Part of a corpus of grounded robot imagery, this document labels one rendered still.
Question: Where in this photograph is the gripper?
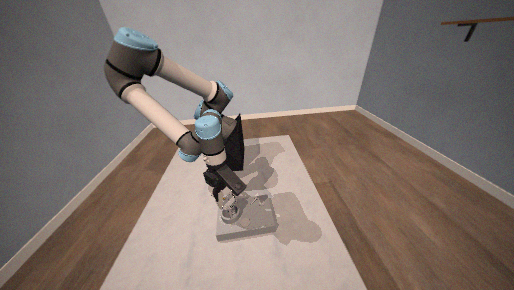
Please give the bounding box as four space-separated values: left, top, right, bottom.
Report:
203 160 227 209

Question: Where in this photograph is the grey toothed gear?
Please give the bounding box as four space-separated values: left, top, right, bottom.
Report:
222 194 236 210

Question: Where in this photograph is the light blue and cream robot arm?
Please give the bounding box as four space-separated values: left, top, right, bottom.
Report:
104 27 247 196

